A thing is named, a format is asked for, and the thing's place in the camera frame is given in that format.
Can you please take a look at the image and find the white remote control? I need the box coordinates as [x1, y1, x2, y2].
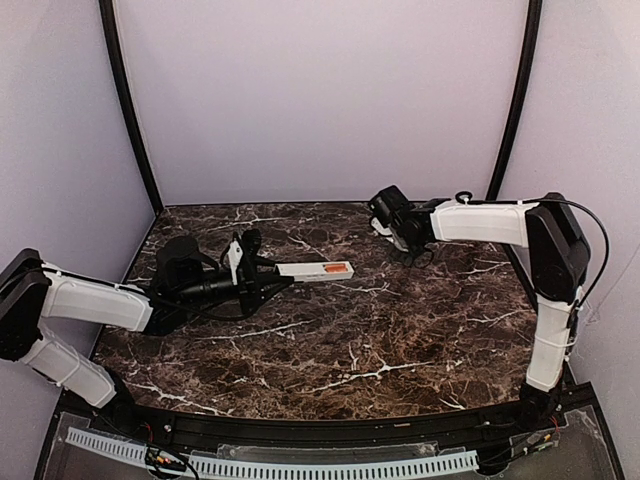
[277, 261, 354, 283]

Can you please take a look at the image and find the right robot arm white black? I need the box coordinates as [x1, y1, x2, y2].
[368, 185, 597, 395]

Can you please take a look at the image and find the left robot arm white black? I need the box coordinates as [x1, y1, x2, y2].
[1, 236, 295, 410]

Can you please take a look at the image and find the orange battery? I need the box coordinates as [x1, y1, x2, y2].
[323, 262, 349, 274]

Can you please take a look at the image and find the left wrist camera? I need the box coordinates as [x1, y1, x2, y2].
[220, 229, 262, 273]

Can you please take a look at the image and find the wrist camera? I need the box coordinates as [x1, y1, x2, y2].
[220, 229, 262, 273]
[369, 216, 396, 242]

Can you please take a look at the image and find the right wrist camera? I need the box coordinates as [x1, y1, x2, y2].
[369, 216, 396, 242]

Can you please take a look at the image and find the white slotted cable duct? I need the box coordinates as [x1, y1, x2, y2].
[65, 427, 479, 479]

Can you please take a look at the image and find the right black frame post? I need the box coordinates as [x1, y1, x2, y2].
[485, 0, 543, 201]

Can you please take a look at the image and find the black frame post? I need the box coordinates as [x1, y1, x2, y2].
[98, 0, 164, 216]
[485, 0, 543, 201]

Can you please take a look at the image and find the left black frame post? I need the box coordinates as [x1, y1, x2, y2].
[98, 0, 164, 216]

